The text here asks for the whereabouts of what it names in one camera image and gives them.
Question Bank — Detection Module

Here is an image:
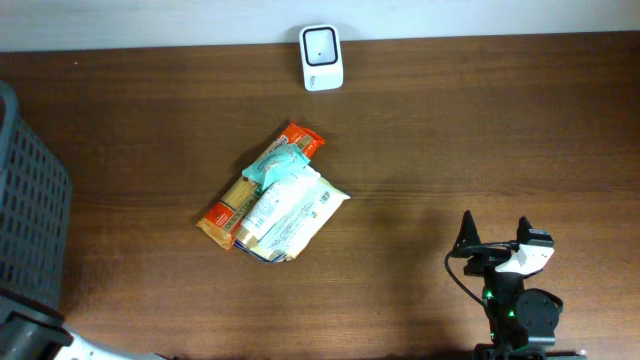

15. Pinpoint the white barcode scanner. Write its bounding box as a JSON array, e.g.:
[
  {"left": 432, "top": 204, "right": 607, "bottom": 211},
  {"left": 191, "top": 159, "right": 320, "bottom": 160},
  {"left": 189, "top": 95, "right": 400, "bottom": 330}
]
[{"left": 299, "top": 24, "right": 344, "bottom": 92}]

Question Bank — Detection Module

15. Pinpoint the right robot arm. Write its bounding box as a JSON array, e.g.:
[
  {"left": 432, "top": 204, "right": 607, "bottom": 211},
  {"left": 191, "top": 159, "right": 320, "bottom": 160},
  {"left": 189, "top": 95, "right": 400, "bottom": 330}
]
[{"left": 444, "top": 210, "right": 587, "bottom": 360}]

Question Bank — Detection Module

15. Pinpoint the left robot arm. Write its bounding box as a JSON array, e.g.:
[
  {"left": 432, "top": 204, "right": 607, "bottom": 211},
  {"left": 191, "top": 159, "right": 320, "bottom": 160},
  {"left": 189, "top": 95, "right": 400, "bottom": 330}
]
[{"left": 1, "top": 289, "right": 166, "bottom": 360}]

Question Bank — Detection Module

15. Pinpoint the teal flushable wipes pack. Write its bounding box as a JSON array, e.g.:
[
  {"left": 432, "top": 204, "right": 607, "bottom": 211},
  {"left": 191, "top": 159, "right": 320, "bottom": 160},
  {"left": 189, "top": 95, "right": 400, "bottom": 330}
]
[{"left": 242, "top": 144, "right": 310, "bottom": 191}]

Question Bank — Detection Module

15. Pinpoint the orange spaghetti packet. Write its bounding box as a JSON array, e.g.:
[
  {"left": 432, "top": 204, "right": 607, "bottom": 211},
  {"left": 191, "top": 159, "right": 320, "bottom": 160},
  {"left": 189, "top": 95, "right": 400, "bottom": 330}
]
[{"left": 196, "top": 121, "right": 325, "bottom": 250}]

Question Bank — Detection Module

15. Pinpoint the grey plastic mesh basket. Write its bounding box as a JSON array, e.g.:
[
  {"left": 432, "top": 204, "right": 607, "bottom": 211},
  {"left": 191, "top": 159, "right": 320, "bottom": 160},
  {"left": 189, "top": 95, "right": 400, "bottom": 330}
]
[{"left": 1, "top": 82, "right": 72, "bottom": 309}]

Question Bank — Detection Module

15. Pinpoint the white label packet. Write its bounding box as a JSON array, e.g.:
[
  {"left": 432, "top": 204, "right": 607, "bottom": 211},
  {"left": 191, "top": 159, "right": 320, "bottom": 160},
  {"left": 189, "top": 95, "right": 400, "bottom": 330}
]
[{"left": 235, "top": 166, "right": 320, "bottom": 248}]

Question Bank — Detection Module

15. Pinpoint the cream noodle packet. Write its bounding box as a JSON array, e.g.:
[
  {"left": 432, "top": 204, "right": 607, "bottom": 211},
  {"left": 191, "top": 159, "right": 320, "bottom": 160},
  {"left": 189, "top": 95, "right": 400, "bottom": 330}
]
[{"left": 234, "top": 177, "right": 351, "bottom": 263}]

